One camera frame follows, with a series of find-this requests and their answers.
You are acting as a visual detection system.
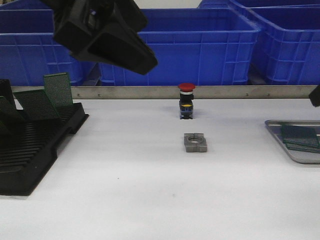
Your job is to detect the far left blue crate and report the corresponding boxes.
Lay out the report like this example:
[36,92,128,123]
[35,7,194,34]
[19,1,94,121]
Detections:
[0,0,51,10]

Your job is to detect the grey metal clamp block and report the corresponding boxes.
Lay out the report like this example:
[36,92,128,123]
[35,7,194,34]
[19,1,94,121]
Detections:
[183,133,208,153]

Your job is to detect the blue plastic crate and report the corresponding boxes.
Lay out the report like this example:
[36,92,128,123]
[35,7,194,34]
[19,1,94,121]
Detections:
[99,8,260,86]
[0,9,96,86]
[248,7,320,85]

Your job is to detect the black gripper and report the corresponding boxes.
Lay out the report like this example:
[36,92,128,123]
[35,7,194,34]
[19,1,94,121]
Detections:
[43,0,158,75]

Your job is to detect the centre blue plastic crate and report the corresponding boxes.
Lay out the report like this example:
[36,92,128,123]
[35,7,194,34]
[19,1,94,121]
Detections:
[99,8,260,86]

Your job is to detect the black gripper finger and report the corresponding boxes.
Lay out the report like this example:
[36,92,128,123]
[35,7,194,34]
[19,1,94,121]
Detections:
[308,85,320,107]

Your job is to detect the far right blue crate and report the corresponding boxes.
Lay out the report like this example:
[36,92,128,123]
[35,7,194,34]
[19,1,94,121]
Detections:
[198,0,320,9]

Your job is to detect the right blue plastic crate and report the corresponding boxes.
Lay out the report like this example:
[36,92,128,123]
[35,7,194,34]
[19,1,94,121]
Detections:
[248,7,320,85]

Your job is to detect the silver metal tray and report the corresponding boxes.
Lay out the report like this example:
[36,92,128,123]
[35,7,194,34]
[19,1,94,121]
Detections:
[265,120,320,164]

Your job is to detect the green circuit board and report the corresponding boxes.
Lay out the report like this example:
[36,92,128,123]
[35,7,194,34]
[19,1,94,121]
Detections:
[285,143,320,154]

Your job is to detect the left blue plastic crate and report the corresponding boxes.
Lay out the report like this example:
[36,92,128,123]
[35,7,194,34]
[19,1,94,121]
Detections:
[0,9,96,86]

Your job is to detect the black slotted board rack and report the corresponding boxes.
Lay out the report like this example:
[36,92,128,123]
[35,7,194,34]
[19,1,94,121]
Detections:
[0,79,88,196]

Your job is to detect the red emergency stop button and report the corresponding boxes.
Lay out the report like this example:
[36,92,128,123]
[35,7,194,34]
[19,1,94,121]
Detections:
[178,83,196,120]

